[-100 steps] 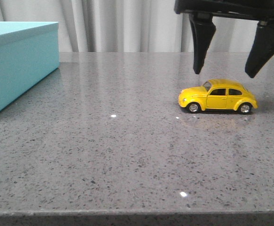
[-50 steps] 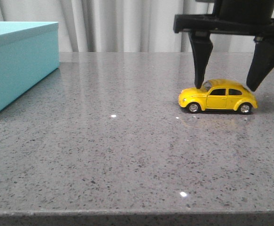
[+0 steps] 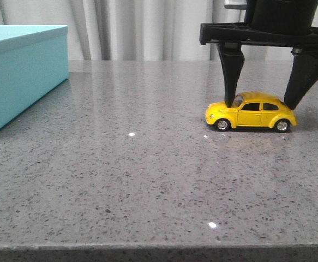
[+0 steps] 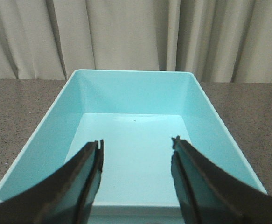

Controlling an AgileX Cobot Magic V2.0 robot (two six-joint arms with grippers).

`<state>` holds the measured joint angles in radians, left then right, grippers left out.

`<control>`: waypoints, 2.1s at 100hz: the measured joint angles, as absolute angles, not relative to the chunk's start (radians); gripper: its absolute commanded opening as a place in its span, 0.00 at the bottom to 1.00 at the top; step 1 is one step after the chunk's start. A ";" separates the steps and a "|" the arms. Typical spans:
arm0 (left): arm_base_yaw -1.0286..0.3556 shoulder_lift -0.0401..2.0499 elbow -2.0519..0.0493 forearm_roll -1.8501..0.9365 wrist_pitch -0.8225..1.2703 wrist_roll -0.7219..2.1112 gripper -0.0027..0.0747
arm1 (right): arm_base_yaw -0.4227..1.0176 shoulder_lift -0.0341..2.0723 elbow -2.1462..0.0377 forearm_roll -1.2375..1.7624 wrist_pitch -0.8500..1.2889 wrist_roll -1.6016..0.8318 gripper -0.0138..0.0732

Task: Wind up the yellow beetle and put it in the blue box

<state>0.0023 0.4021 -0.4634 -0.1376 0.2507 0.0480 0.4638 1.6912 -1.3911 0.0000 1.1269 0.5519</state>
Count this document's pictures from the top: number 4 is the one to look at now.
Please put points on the light blue plastic box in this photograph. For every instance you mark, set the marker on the light blue plastic box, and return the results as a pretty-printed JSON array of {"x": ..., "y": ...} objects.
[{"x": 136, "y": 114}]

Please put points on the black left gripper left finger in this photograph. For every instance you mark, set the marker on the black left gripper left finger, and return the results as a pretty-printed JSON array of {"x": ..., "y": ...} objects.
[{"x": 64, "y": 197}]

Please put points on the white pleated curtain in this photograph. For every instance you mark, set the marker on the white pleated curtain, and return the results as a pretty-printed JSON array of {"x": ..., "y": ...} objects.
[{"x": 216, "y": 40}]

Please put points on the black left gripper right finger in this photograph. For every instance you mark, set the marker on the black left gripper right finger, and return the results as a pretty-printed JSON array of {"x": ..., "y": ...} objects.
[{"x": 209, "y": 195}]

